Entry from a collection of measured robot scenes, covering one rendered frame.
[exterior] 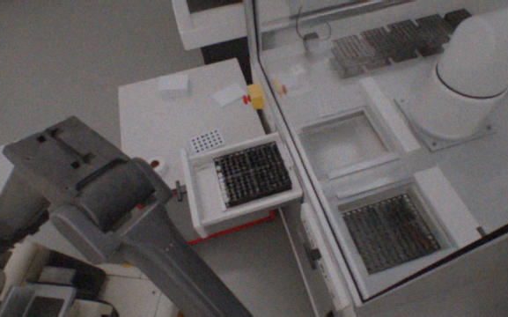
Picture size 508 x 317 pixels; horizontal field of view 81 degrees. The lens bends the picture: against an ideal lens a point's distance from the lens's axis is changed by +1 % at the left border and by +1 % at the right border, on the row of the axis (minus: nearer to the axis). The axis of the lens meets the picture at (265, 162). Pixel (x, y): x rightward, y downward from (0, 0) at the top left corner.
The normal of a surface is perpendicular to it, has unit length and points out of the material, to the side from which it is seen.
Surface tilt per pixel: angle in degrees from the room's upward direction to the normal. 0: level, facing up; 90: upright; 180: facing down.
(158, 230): 48
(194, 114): 0
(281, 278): 0
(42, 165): 31
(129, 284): 0
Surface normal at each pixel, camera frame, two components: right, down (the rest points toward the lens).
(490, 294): -0.95, 0.28
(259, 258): -0.06, -0.51
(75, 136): 0.43, -0.61
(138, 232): 0.70, -0.34
